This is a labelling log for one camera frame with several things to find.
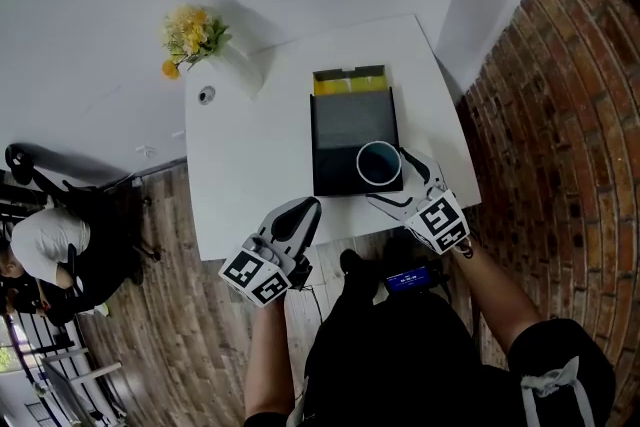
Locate yellow flower bouquet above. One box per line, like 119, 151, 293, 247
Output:
160, 3, 233, 81

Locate person's left forearm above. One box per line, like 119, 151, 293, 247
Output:
243, 297, 297, 427

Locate person's right forearm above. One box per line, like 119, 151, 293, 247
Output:
448, 237, 544, 354

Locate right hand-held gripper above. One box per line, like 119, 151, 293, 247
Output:
366, 147, 472, 256

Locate black office chair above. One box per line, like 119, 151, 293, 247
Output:
4, 141, 163, 312

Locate white metal frame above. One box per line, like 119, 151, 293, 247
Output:
39, 346, 124, 427

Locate person's black clothing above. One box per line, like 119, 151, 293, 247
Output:
299, 289, 617, 427

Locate person's black shoe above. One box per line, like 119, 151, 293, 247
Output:
339, 248, 384, 302

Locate white cup with teal inside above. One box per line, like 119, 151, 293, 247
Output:
355, 140, 404, 187

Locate black wrist strap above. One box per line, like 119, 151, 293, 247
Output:
451, 236, 474, 261

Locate black metal railing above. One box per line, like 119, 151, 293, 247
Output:
0, 168, 87, 427

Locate yellow packet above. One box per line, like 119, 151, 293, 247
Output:
313, 75, 388, 97

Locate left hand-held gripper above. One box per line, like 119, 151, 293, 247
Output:
217, 195, 324, 309

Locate white table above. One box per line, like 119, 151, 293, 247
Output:
184, 13, 483, 263

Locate black tray box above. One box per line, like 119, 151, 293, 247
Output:
308, 64, 406, 198

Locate black cable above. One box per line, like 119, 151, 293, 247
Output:
304, 284, 326, 324

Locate white drawstring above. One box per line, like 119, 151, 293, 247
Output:
519, 355, 597, 427

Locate black device with blue screen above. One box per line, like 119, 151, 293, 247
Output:
383, 264, 444, 294

